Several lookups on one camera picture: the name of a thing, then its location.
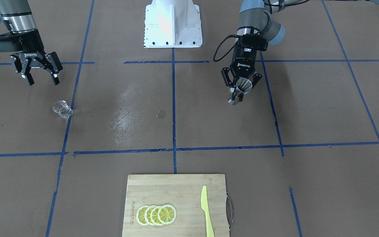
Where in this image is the yellow plastic knife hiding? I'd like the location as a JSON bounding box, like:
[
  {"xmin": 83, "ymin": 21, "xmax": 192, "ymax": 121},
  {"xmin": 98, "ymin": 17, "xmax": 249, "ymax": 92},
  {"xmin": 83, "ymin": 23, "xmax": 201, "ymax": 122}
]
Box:
[{"xmin": 200, "ymin": 185, "xmax": 215, "ymax": 237}]

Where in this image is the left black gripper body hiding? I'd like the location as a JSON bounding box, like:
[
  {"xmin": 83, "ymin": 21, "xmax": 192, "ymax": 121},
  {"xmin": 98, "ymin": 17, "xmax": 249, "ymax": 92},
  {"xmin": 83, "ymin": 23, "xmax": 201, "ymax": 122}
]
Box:
[{"xmin": 230, "ymin": 45, "xmax": 257, "ymax": 82}]

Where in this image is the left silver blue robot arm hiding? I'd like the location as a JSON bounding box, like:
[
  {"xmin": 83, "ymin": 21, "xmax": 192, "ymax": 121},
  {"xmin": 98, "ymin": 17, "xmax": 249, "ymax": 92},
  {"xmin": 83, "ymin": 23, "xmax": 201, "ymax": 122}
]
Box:
[{"xmin": 221, "ymin": 0, "xmax": 379, "ymax": 112}]

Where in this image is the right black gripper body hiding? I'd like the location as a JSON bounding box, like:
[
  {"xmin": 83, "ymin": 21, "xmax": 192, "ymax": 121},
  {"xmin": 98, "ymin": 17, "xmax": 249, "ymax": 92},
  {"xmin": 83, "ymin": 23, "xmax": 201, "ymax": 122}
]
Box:
[{"xmin": 10, "ymin": 30, "xmax": 57, "ymax": 68}]

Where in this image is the steel jigger measuring cup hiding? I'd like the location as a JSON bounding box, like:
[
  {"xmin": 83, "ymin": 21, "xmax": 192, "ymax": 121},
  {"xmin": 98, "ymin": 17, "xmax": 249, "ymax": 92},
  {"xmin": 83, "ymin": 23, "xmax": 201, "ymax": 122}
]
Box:
[{"xmin": 228, "ymin": 77, "xmax": 253, "ymax": 105}]

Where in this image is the clear glass shaker cup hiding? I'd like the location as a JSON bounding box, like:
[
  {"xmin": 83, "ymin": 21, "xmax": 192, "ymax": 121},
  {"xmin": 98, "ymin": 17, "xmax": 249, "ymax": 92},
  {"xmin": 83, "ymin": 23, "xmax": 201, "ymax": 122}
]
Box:
[{"xmin": 52, "ymin": 100, "xmax": 73, "ymax": 119}]

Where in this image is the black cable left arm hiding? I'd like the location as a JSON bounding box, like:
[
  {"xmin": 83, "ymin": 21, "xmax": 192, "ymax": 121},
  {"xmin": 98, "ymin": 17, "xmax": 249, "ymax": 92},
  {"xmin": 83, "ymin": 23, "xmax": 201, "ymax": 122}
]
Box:
[{"xmin": 213, "ymin": 35, "xmax": 239, "ymax": 62}]

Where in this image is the bamboo cutting board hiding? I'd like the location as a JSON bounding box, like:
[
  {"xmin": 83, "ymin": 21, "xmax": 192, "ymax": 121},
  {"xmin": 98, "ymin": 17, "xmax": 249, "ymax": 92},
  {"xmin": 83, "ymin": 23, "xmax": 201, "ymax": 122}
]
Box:
[{"xmin": 122, "ymin": 174, "xmax": 230, "ymax": 237}]

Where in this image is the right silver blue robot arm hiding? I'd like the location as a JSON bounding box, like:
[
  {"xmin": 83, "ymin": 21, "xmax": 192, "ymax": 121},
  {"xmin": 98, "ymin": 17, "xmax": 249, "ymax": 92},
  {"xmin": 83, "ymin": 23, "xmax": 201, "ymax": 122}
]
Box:
[{"xmin": 0, "ymin": 0, "xmax": 63, "ymax": 86}]

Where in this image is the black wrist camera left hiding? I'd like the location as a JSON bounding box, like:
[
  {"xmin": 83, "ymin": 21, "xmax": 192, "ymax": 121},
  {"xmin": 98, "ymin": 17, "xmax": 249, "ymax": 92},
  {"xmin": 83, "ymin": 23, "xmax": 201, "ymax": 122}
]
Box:
[{"xmin": 236, "ymin": 34, "xmax": 269, "ymax": 51}]

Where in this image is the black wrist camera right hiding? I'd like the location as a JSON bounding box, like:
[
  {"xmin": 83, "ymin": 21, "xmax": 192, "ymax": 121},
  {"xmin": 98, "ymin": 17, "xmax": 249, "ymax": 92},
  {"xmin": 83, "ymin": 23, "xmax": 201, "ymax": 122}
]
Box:
[{"xmin": 0, "ymin": 34, "xmax": 23, "ymax": 52}]

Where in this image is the lemon slice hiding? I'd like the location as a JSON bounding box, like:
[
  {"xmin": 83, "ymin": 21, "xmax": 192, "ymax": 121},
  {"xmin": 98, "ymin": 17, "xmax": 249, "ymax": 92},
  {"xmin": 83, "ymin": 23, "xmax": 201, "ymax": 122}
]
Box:
[
  {"xmin": 143, "ymin": 205, "xmax": 156, "ymax": 225},
  {"xmin": 137, "ymin": 205, "xmax": 149, "ymax": 226},
  {"xmin": 158, "ymin": 204, "xmax": 177, "ymax": 224},
  {"xmin": 150, "ymin": 206, "xmax": 162, "ymax": 225}
]

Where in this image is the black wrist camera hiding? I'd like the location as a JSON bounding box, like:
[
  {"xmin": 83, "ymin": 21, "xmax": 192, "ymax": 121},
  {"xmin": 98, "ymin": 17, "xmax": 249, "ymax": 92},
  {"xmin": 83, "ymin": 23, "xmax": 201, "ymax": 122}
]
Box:
[
  {"xmin": 236, "ymin": 34, "xmax": 269, "ymax": 51},
  {"xmin": 0, "ymin": 34, "xmax": 23, "ymax": 52}
]

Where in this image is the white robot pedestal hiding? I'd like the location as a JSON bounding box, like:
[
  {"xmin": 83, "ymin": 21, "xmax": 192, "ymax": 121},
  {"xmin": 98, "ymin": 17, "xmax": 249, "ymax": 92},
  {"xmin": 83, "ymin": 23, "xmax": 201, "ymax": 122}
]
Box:
[{"xmin": 143, "ymin": 0, "xmax": 203, "ymax": 48}]

